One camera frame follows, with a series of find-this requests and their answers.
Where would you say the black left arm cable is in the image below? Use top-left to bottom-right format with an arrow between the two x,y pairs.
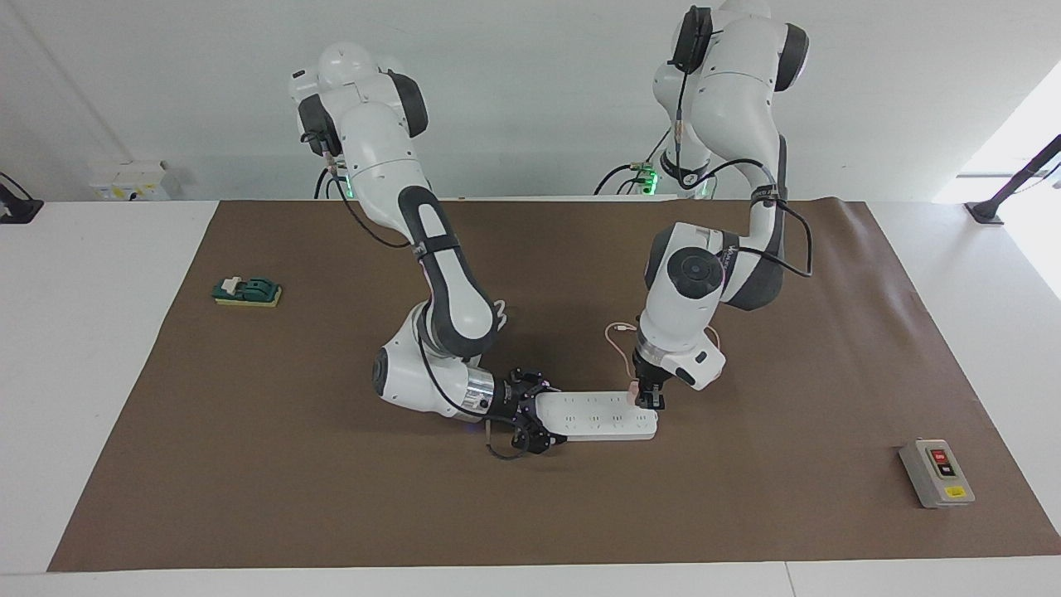
667,4 -> 813,279

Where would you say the green knife switch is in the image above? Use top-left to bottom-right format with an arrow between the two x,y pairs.
211,276 -> 283,308

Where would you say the pink charging cable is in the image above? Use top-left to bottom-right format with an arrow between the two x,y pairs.
605,322 -> 724,384

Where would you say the white power strip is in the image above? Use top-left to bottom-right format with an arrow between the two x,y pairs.
535,391 -> 659,442

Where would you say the black base cable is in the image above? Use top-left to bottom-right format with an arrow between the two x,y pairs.
593,129 -> 672,197
313,166 -> 351,201

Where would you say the black table clamp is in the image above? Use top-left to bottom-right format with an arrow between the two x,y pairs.
0,172 -> 44,225

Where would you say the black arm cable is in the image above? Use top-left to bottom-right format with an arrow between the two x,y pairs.
667,4 -> 813,279
300,124 -> 531,462

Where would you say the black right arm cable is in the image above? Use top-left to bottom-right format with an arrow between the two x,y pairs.
300,124 -> 531,462

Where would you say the brown table mat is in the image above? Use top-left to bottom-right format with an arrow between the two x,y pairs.
47,197 -> 1061,573

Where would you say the white wall socket box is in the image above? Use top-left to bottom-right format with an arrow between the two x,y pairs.
87,162 -> 171,201

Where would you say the grey on-off switch box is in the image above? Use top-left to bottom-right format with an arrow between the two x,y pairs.
899,439 -> 976,509

